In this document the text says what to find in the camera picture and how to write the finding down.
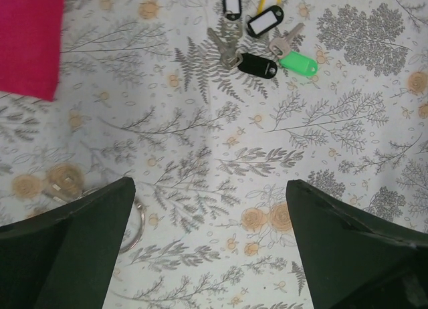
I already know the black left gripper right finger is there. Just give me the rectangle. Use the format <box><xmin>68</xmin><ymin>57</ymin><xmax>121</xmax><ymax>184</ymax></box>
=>
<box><xmin>286</xmin><ymin>180</ymin><xmax>427</xmax><ymax>308</ymax></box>

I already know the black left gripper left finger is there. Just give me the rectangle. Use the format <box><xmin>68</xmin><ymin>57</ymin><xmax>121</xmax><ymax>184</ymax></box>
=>
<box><xmin>1</xmin><ymin>177</ymin><xmax>136</xmax><ymax>308</ymax></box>

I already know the large silver keyring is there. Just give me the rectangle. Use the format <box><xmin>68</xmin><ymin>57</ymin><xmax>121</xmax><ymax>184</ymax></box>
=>
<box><xmin>78</xmin><ymin>187</ymin><xmax>145</xmax><ymax>255</ymax></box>

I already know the green key tag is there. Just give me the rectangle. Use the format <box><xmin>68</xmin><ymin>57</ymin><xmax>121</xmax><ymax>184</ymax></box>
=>
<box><xmin>279</xmin><ymin>51</ymin><xmax>318</xmax><ymax>77</ymax></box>

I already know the plain black key tag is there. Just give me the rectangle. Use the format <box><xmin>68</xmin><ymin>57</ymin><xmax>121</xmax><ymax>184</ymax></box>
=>
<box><xmin>237</xmin><ymin>53</ymin><xmax>278</xmax><ymax>79</ymax></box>

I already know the silver key near green tag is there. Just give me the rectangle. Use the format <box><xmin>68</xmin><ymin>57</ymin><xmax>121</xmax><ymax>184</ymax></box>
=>
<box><xmin>269</xmin><ymin>23</ymin><xmax>305</xmax><ymax>60</ymax></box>

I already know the silver key near black tag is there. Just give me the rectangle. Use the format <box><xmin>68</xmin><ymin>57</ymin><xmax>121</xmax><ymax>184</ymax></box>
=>
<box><xmin>207</xmin><ymin>27</ymin><xmax>243</xmax><ymax>70</ymax></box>

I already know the magenta cloth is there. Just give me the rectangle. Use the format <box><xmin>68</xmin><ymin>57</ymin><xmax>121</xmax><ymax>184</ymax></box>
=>
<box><xmin>1</xmin><ymin>0</ymin><xmax>64</xmax><ymax>102</ymax></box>

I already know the yellow key tag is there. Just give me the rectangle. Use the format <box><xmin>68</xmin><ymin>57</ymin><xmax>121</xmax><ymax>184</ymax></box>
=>
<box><xmin>257</xmin><ymin>0</ymin><xmax>281</xmax><ymax>14</ymax></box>

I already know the black key tag white label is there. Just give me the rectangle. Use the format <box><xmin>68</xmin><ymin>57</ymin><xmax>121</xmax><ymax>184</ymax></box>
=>
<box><xmin>222</xmin><ymin>0</ymin><xmax>242</xmax><ymax>21</ymax></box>

